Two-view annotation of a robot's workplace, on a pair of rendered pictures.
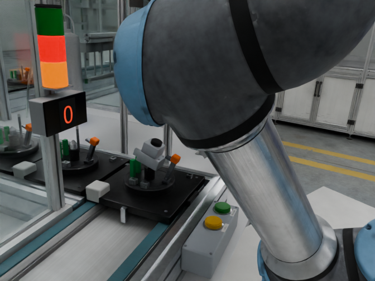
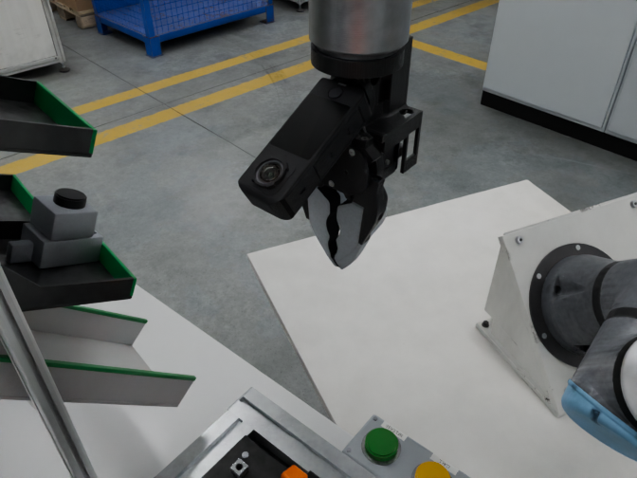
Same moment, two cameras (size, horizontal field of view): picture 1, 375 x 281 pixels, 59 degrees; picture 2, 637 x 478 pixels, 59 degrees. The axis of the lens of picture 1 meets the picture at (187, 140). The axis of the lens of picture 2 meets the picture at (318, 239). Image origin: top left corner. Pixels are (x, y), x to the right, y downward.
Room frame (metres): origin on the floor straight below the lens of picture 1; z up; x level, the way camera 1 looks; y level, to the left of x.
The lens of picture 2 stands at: (0.68, 0.29, 1.58)
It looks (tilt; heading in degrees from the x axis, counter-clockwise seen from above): 38 degrees down; 287
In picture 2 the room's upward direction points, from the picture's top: straight up
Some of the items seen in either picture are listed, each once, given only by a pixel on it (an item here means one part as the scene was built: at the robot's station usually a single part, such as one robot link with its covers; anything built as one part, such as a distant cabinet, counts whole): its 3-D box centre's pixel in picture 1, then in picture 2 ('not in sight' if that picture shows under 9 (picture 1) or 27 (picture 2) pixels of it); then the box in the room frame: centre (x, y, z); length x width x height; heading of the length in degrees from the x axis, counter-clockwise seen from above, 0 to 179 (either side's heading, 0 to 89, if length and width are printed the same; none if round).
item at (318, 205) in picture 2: not in sight; (338, 213); (0.79, -0.13, 1.26); 0.06 x 0.03 x 0.09; 68
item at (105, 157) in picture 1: (73, 152); not in sight; (0.91, 0.34, 1.01); 0.24 x 0.24 x 0.13; 68
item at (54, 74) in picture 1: (54, 73); not in sight; (0.68, 0.28, 1.29); 0.05 x 0.05 x 0.05
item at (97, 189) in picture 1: (97, 191); not in sight; (0.76, 0.23, 0.97); 0.05 x 0.05 x 0.04; 68
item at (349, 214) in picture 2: not in sight; (365, 226); (0.76, -0.12, 1.26); 0.06 x 0.03 x 0.09; 68
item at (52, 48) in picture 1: (52, 48); not in sight; (0.68, 0.28, 1.34); 0.05 x 0.05 x 0.05
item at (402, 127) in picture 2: not in sight; (359, 114); (0.77, -0.13, 1.37); 0.09 x 0.08 x 0.12; 68
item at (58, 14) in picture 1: (49, 21); not in sight; (0.68, 0.28, 1.39); 0.05 x 0.05 x 0.05
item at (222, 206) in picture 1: (222, 209); (381, 446); (0.72, -0.10, 0.96); 0.04 x 0.04 x 0.02
